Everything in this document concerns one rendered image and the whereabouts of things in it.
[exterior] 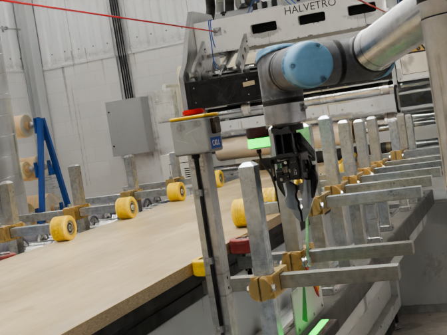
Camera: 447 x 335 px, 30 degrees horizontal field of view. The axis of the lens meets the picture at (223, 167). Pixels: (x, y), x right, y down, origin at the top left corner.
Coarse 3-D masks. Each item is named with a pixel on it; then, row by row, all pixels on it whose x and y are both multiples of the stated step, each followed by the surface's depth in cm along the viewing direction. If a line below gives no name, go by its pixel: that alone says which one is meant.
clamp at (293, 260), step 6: (312, 246) 207; (288, 252) 200; (294, 252) 199; (300, 252) 198; (288, 258) 197; (294, 258) 197; (300, 258) 197; (282, 264) 198; (288, 264) 197; (294, 264) 197; (300, 264) 196; (312, 264) 205; (288, 270) 198; (294, 270) 197; (300, 270) 197; (306, 270) 199
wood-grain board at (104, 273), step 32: (224, 192) 363; (128, 224) 290; (160, 224) 274; (192, 224) 261; (224, 224) 248; (32, 256) 241; (64, 256) 230; (96, 256) 221; (128, 256) 212; (160, 256) 204; (192, 256) 196; (0, 288) 190; (32, 288) 184; (64, 288) 177; (96, 288) 172; (128, 288) 166; (160, 288) 171; (0, 320) 153; (32, 320) 149; (64, 320) 145; (96, 320) 146
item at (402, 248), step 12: (276, 252) 208; (312, 252) 202; (324, 252) 201; (336, 252) 200; (348, 252) 199; (360, 252) 198; (372, 252) 197; (384, 252) 196; (396, 252) 195; (408, 252) 194; (240, 264) 209
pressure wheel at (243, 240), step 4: (240, 236) 213; (244, 236) 209; (232, 240) 208; (236, 240) 207; (240, 240) 206; (244, 240) 206; (248, 240) 206; (232, 244) 207; (236, 244) 206; (240, 244) 206; (244, 244) 206; (248, 244) 206; (232, 248) 208; (236, 248) 207; (240, 248) 206; (244, 248) 206; (248, 248) 206; (232, 252) 208; (236, 252) 207; (240, 252) 206; (244, 252) 206; (248, 252) 206; (244, 256) 209; (248, 256) 209; (248, 272) 210
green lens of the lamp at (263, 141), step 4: (248, 140) 200; (252, 140) 199; (256, 140) 199; (260, 140) 198; (264, 140) 199; (268, 140) 199; (248, 144) 201; (252, 144) 199; (256, 144) 199; (260, 144) 199; (264, 144) 199; (268, 144) 199; (248, 148) 202
